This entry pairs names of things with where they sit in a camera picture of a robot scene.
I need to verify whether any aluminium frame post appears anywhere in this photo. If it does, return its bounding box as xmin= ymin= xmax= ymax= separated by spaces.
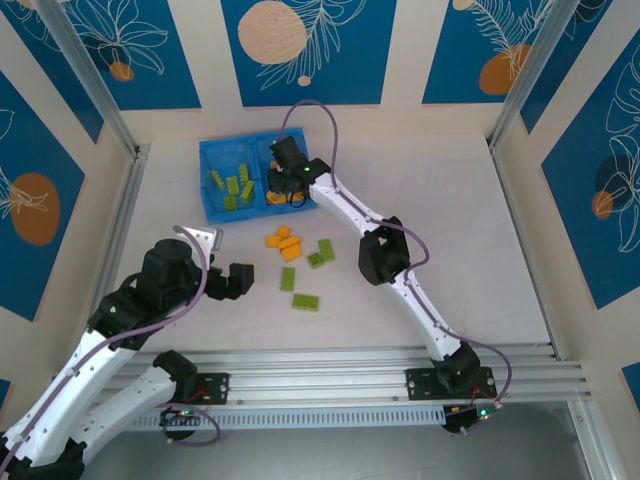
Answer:
xmin=487 ymin=0 xmax=614 ymax=151
xmin=34 ymin=0 xmax=146 ymax=160

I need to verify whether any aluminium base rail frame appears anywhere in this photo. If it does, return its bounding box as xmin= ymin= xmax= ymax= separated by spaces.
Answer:
xmin=42 ymin=343 xmax=596 ymax=412

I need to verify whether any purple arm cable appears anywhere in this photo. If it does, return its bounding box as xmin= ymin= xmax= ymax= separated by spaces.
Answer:
xmin=277 ymin=99 xmax=514 ymax=409
xmin=0 ymin=224 xmax=222 ymax=466

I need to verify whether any aluminium side rail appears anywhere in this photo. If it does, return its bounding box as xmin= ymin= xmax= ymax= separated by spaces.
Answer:
xmin=488 ymin=142 xmax=561 ymax=361
xmin=72 ymin=144 xmax=152 ymax=374

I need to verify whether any blue two-compartment plastic bin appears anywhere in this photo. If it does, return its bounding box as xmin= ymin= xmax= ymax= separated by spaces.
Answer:
xmin=199 ymin=127 xmax=319 ymax=225

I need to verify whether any small controller circuit board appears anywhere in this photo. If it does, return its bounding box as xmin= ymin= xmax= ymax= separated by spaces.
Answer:
xmin=442 ymin=403 xmax=505 ymax=436
xmin=159 ymin=405 xmax=207 ymax=429

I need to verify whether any grey slotted cable duct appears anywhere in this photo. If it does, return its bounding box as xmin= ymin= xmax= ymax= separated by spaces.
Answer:
xmin=63 ymin=405 xmax=447 ymax=432

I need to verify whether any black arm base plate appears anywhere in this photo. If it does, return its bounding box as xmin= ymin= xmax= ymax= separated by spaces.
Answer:
xmin=192 ymin=372 xmax=231 ymax=406
xmin=405 ymin=367 xmax=497 ymax=401

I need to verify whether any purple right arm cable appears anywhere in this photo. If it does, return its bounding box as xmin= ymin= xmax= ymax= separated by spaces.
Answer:
xmin=277 ymin=99 xmax=514 ymax=409

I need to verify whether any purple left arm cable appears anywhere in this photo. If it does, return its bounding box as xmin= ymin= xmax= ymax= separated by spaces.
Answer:
xmin=0 ymin=224 xmax=222 ymax=466

